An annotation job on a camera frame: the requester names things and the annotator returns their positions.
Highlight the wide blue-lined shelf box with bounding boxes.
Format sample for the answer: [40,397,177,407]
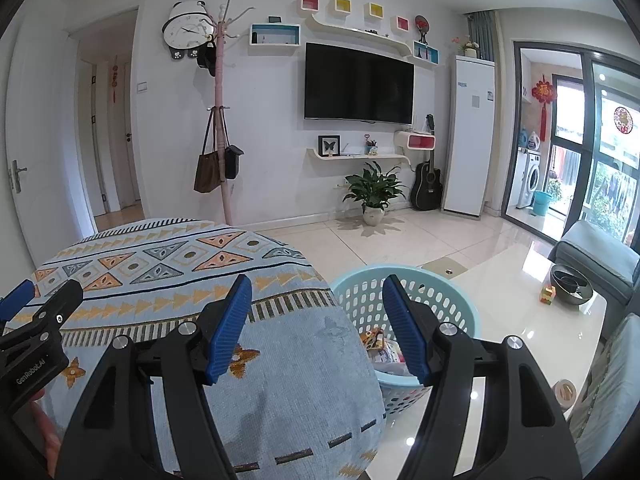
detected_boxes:
[249,23,301,47]

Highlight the potted flowers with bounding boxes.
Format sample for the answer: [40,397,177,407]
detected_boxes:
[452,35,481,58]

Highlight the dark metal bowl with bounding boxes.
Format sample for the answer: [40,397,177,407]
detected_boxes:
[550,263,595,305]

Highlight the low white wall shelf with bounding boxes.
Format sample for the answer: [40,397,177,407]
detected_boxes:
[306,147,412,167]

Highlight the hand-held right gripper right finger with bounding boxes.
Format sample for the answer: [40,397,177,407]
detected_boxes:
[383,274,583,480]

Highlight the orange snack wrapper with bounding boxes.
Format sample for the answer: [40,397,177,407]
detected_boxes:
[361,329,387,353]

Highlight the black hat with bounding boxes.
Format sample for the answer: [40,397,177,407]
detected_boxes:
[196,40,217,77]

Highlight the dark framed sliding glass door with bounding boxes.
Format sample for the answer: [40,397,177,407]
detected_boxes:
[502,40,640,261]

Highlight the tape roll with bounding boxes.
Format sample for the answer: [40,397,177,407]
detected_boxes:
[552,379,578,406]

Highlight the curved white wall shelf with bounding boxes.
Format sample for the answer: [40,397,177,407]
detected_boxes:
[310,12,412,56]

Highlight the pink coat rack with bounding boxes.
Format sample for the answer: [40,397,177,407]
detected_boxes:
[205,0,256,226]

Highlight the white washing machine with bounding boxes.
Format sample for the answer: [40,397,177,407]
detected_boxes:
[515,150,543,209]

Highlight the red knot ornament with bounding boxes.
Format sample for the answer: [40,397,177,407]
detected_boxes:
[531,75,557,141]

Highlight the light blue plastic basket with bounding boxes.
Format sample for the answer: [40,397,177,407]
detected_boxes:
[330,265,481,416]

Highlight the small blue-lined shelf box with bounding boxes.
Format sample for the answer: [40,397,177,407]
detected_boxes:
[413,40,440,67]

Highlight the grey curtain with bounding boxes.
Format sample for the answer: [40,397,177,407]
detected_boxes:
[462,10,501,61]

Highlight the grey sofa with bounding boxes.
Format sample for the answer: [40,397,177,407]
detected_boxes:
[555,220,640,301]

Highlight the detergent bottles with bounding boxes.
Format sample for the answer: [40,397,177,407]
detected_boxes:
[517,127,543,152]

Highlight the brown tote bag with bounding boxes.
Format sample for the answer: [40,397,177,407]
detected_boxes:
[194,107,223,194]

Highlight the panda wall clock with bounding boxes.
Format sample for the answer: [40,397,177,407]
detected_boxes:
[162,0,217,61]

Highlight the black wall television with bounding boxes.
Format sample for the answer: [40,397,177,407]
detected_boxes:
[304,42,416,125]

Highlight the round red window sticker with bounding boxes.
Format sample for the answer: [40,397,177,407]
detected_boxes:
[612,106,635,135]

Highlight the person's left hand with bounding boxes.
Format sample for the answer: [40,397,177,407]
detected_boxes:
[22,387,66,466]

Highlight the white door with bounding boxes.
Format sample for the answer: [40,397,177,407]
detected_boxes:
[5,25,98,281]

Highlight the green potted plant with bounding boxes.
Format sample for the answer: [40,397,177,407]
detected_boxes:
[343,161,407,226]

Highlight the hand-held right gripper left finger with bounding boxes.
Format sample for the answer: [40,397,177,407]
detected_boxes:
[55,274,254,480]

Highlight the black guitar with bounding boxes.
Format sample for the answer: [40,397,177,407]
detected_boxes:
[411,114,443,211]

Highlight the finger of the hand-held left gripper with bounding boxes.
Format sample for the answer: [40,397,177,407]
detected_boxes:
[0,280,36,329]
[0,279,84,356]

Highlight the patterned blanket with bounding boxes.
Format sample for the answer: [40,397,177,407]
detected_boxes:
[10,217,388,480]

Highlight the red and white shelf box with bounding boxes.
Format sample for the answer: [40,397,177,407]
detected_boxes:
[394,130,436,152]

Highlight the grey-blue seat cushion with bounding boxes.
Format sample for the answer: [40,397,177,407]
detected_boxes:
[567,312,640,461]

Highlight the small black bag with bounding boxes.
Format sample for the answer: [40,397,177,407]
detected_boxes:
[224,145,245,180]

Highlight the white plastic wrapper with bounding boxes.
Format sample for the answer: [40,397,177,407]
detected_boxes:
[374,339,416,377]

